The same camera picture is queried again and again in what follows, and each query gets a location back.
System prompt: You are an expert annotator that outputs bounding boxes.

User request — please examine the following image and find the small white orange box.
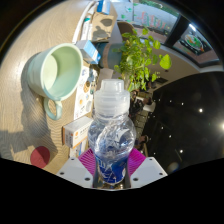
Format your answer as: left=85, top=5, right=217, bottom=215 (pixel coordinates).
left=62, top=115, right=94, bottom=149

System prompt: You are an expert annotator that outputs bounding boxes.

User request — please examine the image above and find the white pen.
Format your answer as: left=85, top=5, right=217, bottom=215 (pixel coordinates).
left=79, top=16, right=92, bottom=43

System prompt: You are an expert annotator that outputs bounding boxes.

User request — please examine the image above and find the clear blue-labelled water bottle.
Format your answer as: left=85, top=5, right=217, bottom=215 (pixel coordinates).
left=87, top=78, right=138, bottom=185

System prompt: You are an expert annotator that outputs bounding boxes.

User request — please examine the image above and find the person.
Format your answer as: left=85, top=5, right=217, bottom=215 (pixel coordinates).
left=130, top=91, right=155, bottom=116

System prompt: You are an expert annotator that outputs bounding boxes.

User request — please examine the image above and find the printed paper leaflet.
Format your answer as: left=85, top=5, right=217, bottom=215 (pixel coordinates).
left=73, top=64, right=99, bottom=121

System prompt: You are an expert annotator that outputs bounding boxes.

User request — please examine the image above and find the green potted plant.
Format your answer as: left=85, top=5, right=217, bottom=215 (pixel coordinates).
left=101, top=27, right=173, bottom=93

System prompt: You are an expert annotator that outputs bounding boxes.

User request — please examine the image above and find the pale green mug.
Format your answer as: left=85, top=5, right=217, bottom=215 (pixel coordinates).
left=26, top=42, right=84, bottom=121

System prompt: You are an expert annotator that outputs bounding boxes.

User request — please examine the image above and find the framed food poster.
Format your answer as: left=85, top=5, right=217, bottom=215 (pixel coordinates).
left=176, top=28, right=214, bottom=66

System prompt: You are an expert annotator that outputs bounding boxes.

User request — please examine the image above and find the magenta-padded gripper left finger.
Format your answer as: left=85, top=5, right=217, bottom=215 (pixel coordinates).
left=55, top=148, right=98, bottom=189

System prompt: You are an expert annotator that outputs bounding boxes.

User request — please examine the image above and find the group of ceiling spotlights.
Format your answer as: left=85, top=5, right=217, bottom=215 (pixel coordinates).
left=159, top=96, right=224, bottom=164

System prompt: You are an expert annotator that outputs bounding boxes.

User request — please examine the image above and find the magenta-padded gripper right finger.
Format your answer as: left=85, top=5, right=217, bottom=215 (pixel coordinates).
left=126, top=148, right=168, bottom=189

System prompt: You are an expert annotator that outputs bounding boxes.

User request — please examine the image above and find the flat round red coaster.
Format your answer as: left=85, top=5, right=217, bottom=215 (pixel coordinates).
left=29, top=145, right=52, bottom=169

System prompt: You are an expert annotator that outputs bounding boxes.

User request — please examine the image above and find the brown paper bag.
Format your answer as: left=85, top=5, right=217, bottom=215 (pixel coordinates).
left=90, top=11, right=118, bottom=44

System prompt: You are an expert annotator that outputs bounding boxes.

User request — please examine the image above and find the blue and white box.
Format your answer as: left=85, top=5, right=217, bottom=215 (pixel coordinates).
left=75, top=39, right=102, bottom=65
left=96, top=0, right=112, bottom=15

